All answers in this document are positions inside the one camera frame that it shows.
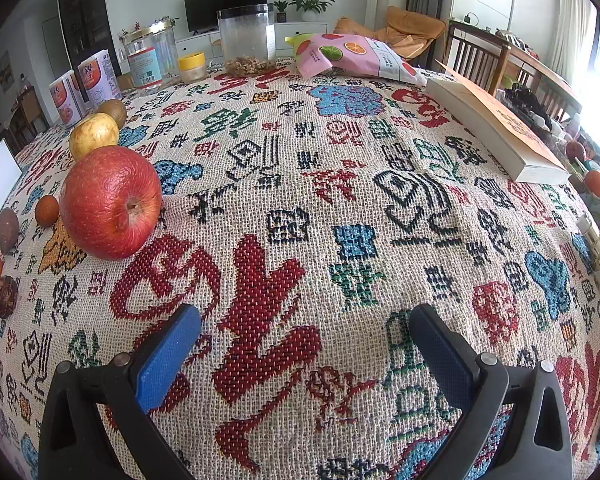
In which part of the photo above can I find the brown kiwi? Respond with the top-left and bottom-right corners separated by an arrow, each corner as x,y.
96,99 -> 128,129

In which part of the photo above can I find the large green potted plant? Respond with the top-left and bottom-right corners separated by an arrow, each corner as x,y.
287,0 -> 336,23

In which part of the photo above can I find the orange beanbag chair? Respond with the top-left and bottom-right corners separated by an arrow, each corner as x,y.
334,6 -> 447,60

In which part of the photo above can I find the brown walnut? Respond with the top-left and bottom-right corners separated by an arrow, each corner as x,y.
0,276 -> 20,320

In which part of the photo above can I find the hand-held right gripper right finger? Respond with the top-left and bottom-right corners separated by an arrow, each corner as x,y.
409,303 -> 573,480

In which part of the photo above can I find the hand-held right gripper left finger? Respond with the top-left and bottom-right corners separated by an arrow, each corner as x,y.
39,304 -> 203,480

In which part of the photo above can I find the pink and white can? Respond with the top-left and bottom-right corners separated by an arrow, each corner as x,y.
77,49 -> 122,106

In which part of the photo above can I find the printed woven tablecloth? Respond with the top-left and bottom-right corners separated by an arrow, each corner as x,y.
0,62 -> 600,480

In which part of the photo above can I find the purple passion fruit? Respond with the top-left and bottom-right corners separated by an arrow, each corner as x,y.
0,208 -> 20,256

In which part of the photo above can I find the dark display cabinet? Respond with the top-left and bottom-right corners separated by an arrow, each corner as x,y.
57,0 -> 112,96

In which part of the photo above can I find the black television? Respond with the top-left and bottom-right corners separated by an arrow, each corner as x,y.
183,0 -> 268,35

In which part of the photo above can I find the pink fruit print snack bag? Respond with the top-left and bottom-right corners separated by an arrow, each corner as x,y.
285,32 -> 428,87

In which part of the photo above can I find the red apple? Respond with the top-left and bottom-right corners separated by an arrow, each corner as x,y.
59,146 -> 163,261

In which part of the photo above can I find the clear plastic jar black lid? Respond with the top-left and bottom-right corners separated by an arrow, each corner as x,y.
216,4 -> 277,78

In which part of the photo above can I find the framed wall picture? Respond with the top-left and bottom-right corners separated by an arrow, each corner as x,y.
0,50 -> 15,93

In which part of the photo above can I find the small yellow lid jar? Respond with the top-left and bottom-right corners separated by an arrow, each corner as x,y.
178,52 -> 206,83

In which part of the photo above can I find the orange cover book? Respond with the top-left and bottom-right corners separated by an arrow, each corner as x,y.
425,60 -> 572,185

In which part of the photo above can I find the white television cabinet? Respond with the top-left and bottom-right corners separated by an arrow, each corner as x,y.
175,21 -> 328,58

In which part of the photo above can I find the dark cloth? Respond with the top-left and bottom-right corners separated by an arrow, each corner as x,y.
497,82 -> 553,131

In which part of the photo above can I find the glass jar with gold lid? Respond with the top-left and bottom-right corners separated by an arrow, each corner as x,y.
119,24 -> 181,90

